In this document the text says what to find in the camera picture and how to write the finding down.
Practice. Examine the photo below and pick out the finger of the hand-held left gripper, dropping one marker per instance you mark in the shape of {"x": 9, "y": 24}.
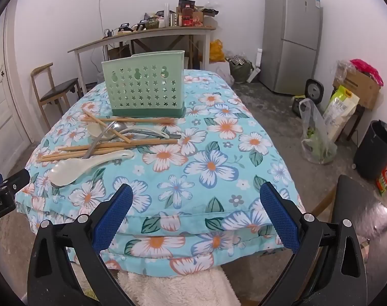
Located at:
{"x": 16, "y": 181}

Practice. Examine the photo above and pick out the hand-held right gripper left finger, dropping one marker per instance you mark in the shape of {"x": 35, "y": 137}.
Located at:
{"x": 115, "y": 213}

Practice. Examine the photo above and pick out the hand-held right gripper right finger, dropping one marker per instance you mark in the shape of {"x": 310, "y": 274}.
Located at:
{"x": 279, "y": 216}

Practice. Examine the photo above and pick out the metal spoon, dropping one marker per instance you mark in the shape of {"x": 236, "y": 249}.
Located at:
{"x": 176, "y": 136}
{"x": 118, "y": 127}

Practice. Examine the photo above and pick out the pale grey ceramic spoon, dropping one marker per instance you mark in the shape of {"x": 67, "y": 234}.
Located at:
{"x": 148, "y": 131}

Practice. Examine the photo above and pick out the pile of wooden chopsticks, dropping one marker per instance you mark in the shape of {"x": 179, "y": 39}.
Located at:
{"x": 155, "y": 121}

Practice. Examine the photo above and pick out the green perforated utensil holder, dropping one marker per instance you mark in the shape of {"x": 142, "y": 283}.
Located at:
{"x": 142, "y": 86}

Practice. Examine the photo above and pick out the floral turquoise blanket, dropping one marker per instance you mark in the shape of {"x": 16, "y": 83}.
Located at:
{"x": 212, "y": 172}

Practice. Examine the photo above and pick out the white panelled door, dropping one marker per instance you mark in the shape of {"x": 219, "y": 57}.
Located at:
{"x": 5, "y": 102}

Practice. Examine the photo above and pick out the clear plastic bag of vegetables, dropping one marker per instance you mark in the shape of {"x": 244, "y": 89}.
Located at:
{"x": 317, "y": 140}

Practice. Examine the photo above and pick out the wooden chair dark seat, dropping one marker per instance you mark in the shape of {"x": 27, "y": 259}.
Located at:
{"x": 365, "y": 204}
{"x": 58, "y": 91}

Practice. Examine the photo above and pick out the black and yellow device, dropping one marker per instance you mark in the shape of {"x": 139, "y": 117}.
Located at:
{"x": 299, "y": 105}

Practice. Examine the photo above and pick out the black trash bin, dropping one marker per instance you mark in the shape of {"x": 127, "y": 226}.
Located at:
{"x": 375, "y": 149}

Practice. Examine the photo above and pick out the yellow green rice bag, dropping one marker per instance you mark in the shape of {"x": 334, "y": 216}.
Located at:
{"x": 341, "y": 108}

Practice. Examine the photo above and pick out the large cardboard box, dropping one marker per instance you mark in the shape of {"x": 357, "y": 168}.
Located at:
{"x": 360, "y": 91}

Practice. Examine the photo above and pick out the white flat carton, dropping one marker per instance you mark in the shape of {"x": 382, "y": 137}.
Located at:
{"x": 255, "y": 67}

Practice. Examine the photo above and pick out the pink cloth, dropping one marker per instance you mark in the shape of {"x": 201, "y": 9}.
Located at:
{"x": 367, "y": 70}

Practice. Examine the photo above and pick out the yellow plastic bag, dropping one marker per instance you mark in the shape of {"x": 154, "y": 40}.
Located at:
{"x": 216, "y": 51}

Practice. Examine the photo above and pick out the silver refrigerator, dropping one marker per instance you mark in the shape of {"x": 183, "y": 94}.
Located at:
{"x": 289, "y": 38}

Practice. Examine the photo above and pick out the long wooden table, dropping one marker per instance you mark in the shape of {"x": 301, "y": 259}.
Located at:
{"x": 148, "y": 33}

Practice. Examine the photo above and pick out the green jar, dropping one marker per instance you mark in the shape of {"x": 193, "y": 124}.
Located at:
{"x": 152, "y": 23}

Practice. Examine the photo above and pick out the clear bottle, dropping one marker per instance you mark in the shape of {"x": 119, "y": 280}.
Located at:
{"x": 166, "y": 14}

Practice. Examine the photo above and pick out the red box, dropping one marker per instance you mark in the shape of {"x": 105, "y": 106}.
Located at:
{"x": 187, "y": 17}

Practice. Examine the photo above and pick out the small cardboard box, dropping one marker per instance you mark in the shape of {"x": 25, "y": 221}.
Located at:
{"x": 206, "y": 17}

